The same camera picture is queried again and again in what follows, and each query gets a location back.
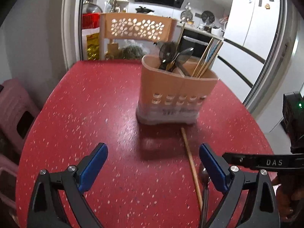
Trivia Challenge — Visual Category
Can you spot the short bamboo chopstick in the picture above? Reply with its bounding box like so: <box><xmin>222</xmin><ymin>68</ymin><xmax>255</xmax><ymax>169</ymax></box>
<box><xmin>181</xmin><ymin>127</ymin><xmax>203</xmax><ymax>211</ymax></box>

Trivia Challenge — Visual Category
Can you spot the dark slim spoon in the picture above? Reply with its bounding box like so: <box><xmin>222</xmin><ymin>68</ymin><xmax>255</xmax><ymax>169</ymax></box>
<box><xmin>174</xmin><ymin>47</ymin><xmax>194</xmax><ymax>77</ymax></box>

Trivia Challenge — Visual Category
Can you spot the long bamboo chopstick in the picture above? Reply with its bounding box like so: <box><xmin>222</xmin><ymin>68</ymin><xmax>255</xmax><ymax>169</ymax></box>
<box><xmin>166</xmin><ymin>22</ymin><xmax>185</xmax><ymax>71</ymax></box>

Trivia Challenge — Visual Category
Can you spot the person's right hand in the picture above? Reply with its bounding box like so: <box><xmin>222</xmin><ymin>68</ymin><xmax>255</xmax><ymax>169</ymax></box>
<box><xmin>272</xmin><ymin>174</ymin><xmax>303</xmax><ymax>222</ymax></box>

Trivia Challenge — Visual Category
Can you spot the brown chopstick in holder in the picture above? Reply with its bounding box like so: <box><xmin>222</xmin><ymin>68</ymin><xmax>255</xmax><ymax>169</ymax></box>
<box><xmin>191</xmin><ymin>38</ymin><xmax>214</xmax><ymax>77</ymax></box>
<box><xmin>198</xmin><ymin>40</ymin><xmax>224</xmax><ymax>78</ymax></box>

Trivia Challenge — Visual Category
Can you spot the white refrigerator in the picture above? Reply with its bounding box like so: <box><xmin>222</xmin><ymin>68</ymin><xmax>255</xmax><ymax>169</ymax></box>
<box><xmin>212</xmin><ymin>0</ymin><xmax>280</xmax><ymax>102</ymax></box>

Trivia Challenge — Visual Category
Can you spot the blue patterned chopstick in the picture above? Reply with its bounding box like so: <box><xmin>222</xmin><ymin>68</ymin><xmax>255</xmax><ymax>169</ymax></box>
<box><xmin>201</xmin><ymin>40</ymin><xmax>222</xmax><ymax>77</ymax></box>

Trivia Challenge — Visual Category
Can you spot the beige plastic utensil holder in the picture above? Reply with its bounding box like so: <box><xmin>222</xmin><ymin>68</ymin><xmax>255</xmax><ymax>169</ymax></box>
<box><xmin>136</xmin><ymin>55</ymin><xmax>219</xmax><ymax>125</ymax></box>

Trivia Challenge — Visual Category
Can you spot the pink plastic stool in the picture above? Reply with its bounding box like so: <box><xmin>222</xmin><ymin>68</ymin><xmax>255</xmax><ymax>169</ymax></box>
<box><xmin>1</xmin><ymin>79</ymin><xmax>40</xmax><ymax>210</ymax></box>

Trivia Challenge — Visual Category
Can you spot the white rice cooker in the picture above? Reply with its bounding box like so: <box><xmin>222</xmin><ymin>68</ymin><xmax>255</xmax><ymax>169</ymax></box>
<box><xmin>211</xmin><ymin>26</ymin><xmax>224</xmax><ymax>38</ymax></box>

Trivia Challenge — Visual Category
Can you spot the black built-in oven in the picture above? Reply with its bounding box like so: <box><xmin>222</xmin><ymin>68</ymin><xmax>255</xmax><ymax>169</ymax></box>
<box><xmin>179</xmin><ymin>29</ymin><xmax>211</xmax><ymax>58</ymax></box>

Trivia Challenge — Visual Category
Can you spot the bag of green vegetables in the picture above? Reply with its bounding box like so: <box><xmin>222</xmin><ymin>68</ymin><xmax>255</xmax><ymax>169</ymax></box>
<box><xmin>118</xmin><ymin>45</ymin><xmax>145</xmax><ymax>60</ymax></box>

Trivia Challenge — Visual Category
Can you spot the beige flower-pattern storage rack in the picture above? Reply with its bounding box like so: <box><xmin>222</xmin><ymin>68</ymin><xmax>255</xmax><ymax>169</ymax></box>
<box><xmin>99</xmin><ymin>13</ymin><xmax>177</xmax><ymax>60</ymax></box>

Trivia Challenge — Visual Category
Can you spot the yellow oil bottle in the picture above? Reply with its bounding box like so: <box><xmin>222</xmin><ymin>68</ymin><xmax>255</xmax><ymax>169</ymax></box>
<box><xmin>87</xmin><ymin>33</ymin><xmax>99</xmax><ymax>60</ymax></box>

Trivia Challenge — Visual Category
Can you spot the black wok on stove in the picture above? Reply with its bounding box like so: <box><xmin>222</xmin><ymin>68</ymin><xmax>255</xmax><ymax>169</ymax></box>
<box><xmin>135</xmin><ymin>6</ymin><xmax>155</xmax><ymax>14</ymax></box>

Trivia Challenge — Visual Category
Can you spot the red plastic basket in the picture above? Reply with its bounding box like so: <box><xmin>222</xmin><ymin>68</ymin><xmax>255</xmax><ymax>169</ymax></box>
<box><xmin>81</xmin><ymin>13</ymin><xmax>101</xmax><ymax>29</ymax></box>

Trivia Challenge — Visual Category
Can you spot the steel kettle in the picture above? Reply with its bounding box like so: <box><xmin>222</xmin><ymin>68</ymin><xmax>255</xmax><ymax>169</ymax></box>
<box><xmin>82</xmin><ymin>1</ymin><xmax>103</xmax><ymax>14</ymax></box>

